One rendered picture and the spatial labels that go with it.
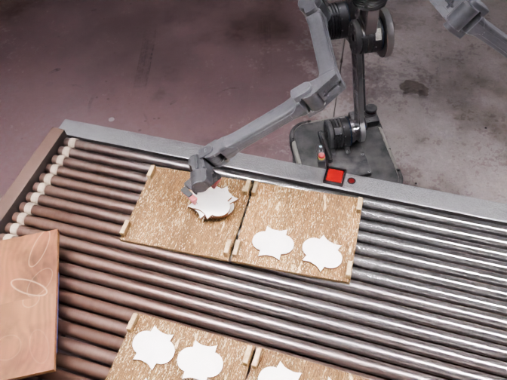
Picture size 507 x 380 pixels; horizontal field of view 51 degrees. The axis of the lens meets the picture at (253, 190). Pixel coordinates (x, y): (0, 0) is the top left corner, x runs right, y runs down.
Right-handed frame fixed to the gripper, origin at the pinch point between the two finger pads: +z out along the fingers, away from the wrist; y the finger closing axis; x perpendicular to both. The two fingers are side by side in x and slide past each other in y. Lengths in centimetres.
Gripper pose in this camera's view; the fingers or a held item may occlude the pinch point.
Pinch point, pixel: (203, 194)
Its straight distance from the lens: 197.0
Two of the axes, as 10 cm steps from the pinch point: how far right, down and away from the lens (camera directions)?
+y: 6.9, -6.0, 4.1
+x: -7.2, -5.3, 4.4
